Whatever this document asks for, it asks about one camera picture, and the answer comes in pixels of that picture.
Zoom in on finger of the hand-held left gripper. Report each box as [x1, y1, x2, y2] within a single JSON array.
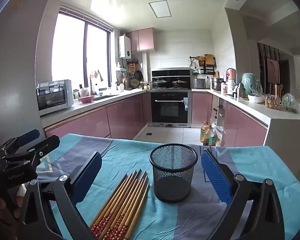
[[1, 134, 61, 173], [0, 129, 41, 156]]

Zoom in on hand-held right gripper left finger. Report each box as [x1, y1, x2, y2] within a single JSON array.
[[15, 151, 103, 240]]

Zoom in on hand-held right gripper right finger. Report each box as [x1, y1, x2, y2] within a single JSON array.
[[201, 149, 286, 240]]

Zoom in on black mesh utensil holder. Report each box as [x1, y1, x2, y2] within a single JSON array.
[[149, 143, 198, 203]]

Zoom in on bundle of wooden chopsticks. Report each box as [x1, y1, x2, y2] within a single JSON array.
[[89, 169, 150, 240]]

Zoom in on dark cooking oil bottle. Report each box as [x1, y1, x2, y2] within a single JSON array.
[[204, 124, 215, 146]]

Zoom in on white microwave oven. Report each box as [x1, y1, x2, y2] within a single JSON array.
[[36, 79, 74, 116]]

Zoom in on clear plastic bag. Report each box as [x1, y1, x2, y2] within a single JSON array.
[[212, 124, 224, 143]]

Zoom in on yellow cooking oil bottle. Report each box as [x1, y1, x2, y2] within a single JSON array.
[[200, 121, 210, 144]]

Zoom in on pink base cabinets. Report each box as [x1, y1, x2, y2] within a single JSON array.
[[44, 91, 150, 140], [191, 92, 268, 147]]

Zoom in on pink bowl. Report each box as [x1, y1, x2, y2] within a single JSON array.
[[79, 95, 95, 104]]

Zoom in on blue grey patterned tablecloth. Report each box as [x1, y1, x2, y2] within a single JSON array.
[[15, 133, 300, 240]]

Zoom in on grey refrigerator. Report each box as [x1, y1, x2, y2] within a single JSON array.
[[0, 0, 55, 140]]

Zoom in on sink faucet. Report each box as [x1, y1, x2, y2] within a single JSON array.
[[89, 76, 100, 97]]

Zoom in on black built-in oven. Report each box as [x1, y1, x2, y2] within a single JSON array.
[[148, 90, 192, 128]]

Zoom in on white bowl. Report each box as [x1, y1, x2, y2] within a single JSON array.
[[247, 94, 265, 104]]

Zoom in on steel vacuum flask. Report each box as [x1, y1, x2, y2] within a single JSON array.
[[236, 83, 247, 98]]

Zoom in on steel steamer pot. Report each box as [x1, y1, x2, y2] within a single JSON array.
[[210, 77, 224, 91]]

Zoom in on clear cookie container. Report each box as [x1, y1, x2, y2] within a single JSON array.
[[264, 94, 282, 110]]

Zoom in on kitchen window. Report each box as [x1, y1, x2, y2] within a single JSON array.
[[51, 5, 114, 90]]

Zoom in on black lidded pot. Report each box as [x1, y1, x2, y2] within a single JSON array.
[[152, 78, 168, 88], [172, 79, 188, 88]]

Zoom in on green kitchen appliance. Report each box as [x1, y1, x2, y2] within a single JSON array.
[[241, 72, 259, 94]]

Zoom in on plastic bag of greens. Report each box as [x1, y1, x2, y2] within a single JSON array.
[[281, 93, 300, 114]]

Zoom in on black range hood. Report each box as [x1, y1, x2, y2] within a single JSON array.
[[151, 67, 191, 78]]

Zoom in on wooden cutting boards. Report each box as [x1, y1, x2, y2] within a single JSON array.
[[204, 53, 216, 65]]

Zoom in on white water heater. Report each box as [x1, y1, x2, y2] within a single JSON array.
[[118, 34, 132, 59]]

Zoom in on ceiling light panel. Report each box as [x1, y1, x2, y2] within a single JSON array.
[[148, 1, 173, 18]]

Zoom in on black wall rack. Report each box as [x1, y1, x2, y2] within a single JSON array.
[[189, 54, 217, 75]]

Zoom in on wall painting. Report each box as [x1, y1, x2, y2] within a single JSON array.
[[266, 57, 280, 83]]

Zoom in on pink wall cabinet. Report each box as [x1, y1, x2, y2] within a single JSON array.
[[126, 28, 155, 52]]

